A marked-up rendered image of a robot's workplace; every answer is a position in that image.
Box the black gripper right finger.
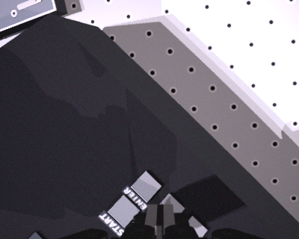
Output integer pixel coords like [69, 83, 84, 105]
[160, 204, 264, 239]

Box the grey perforated base plate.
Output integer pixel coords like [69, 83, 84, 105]
[62, 0, 299, 222]

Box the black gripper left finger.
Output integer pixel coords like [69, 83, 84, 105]
[58, 205, 161, 239]

